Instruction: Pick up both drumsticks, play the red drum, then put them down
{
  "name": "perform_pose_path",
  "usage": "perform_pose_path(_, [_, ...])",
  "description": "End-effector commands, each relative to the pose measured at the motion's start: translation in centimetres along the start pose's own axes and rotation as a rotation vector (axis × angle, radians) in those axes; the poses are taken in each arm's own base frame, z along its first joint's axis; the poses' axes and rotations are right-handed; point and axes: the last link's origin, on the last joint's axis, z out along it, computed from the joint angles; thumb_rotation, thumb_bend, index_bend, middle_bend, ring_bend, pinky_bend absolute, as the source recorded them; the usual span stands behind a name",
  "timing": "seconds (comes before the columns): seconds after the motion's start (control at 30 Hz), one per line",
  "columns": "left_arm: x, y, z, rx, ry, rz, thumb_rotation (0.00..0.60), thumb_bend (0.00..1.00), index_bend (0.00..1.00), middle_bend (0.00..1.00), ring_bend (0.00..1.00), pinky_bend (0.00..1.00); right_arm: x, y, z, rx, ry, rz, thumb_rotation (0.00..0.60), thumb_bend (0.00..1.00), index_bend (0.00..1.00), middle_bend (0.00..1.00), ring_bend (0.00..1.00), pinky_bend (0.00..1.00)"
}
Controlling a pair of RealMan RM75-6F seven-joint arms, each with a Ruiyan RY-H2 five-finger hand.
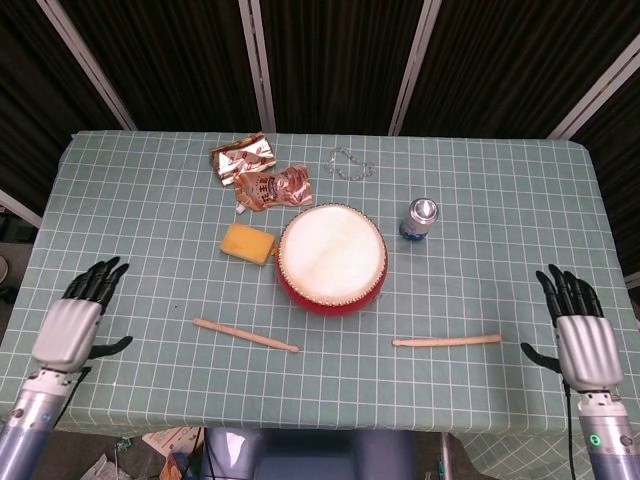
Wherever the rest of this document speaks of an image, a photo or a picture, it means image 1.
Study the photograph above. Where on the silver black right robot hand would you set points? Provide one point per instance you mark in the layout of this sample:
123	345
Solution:
590	355

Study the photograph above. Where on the white partition frame post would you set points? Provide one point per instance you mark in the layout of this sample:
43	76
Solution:
259	65
595	97
20	207
89	65
414	65

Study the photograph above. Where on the orange printed box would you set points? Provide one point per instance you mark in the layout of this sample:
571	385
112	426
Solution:
175	467

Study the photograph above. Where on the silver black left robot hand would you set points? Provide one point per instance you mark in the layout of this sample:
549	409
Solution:
65	330

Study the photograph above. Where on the white printed paper sheet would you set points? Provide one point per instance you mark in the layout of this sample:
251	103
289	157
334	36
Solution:
172	440

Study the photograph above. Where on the grey metal table leg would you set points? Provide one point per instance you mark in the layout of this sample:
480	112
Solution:
445	457

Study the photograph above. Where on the red drum with white skin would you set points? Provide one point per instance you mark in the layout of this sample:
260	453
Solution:
330	260

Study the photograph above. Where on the wooden drumstick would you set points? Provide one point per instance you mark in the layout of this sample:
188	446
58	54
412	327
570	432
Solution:
450	341
245	335

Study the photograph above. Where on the blue grey robot torso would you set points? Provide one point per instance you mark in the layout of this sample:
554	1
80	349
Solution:
310	455

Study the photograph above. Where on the blue silver drink can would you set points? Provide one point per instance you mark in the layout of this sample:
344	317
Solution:
420	220

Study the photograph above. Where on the brown sauce pouch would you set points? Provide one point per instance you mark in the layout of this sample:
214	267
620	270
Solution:
272	189

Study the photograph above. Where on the yellow sponge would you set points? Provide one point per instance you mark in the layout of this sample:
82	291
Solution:
247	244

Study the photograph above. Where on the silver red snack wrapper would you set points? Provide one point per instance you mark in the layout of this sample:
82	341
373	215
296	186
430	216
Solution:
242	160

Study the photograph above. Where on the dark ribbed partition panel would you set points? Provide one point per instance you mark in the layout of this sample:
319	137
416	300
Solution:
170	60
510	60
620	150
340	60
30	100

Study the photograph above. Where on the green grid cutting mat table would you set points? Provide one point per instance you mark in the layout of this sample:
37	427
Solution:
320	390

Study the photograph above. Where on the crumpled white plastic bag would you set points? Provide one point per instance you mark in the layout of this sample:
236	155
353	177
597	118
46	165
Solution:
100	467

